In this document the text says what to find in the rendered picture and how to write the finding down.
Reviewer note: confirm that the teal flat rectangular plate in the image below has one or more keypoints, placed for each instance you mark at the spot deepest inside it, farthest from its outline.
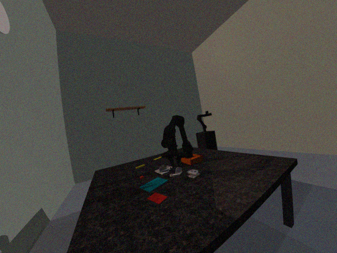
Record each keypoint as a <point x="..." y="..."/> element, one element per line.
<point x="152" y="185"/>

